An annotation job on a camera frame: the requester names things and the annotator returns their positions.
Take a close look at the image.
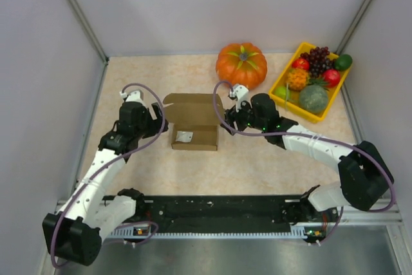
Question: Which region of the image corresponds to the orange pumpkin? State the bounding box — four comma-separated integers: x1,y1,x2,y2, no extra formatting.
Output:
215,43,268,90

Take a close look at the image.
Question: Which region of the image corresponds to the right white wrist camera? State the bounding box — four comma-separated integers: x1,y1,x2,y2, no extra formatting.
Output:
229,84,248,112

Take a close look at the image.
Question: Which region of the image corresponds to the red apple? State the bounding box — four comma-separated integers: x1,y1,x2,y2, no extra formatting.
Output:
323,69,341,88
291,58,310,71

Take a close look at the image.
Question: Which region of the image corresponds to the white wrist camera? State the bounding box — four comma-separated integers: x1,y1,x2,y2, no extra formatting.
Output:
229,84,248,112
119,90,145,106

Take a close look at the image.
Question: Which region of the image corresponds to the red apple left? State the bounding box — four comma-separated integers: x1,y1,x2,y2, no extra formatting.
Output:
291,58,310,71

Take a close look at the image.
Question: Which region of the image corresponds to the white paper label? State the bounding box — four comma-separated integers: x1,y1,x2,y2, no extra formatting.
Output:
175,131,193,143

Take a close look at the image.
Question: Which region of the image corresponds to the red apple right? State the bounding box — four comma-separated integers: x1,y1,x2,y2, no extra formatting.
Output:
323,69,341,88

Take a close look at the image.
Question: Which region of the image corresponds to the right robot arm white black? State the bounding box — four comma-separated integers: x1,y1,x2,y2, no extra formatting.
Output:
223,92,394,221

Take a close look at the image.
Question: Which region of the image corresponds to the dark purple grape bunch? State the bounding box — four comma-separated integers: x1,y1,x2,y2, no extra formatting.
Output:
300,46,334,78

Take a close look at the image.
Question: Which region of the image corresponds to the orange pineapple toy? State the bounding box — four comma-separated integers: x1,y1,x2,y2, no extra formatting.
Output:
286,68,310,91

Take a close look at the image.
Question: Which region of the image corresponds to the brown cardboard box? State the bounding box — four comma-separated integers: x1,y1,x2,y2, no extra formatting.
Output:
163,93,224,151

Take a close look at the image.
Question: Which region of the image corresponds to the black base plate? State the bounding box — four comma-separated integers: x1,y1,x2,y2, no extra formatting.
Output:
125,195,338,234

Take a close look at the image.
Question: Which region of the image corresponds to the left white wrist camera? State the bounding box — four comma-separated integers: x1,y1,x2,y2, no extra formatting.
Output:
119,90,145,106

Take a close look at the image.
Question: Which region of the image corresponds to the white cable duct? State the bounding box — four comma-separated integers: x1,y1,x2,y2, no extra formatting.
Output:
102,225,326,240

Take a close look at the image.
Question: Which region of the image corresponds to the green melon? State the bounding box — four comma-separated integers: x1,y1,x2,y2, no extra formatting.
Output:
298,85,329,114

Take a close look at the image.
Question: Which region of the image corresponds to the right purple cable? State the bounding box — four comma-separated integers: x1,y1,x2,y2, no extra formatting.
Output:
214,81,397,213

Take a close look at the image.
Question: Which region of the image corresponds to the green avocado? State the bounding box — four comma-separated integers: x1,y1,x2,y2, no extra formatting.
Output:
333,54,353,71

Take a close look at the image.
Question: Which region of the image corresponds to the purple cable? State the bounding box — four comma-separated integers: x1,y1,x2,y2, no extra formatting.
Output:
214,81,397,213
50,83,167,269

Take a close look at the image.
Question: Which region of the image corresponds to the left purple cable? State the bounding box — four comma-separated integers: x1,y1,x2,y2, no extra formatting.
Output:
50,83,167,269

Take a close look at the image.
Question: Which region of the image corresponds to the green lime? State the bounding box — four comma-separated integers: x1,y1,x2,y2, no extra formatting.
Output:
274,86,290,100

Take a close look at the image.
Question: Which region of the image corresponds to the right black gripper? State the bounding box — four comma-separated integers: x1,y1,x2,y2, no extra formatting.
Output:
221,97,267,135

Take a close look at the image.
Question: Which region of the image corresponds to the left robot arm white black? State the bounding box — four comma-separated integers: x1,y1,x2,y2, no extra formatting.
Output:
42,99,168,267

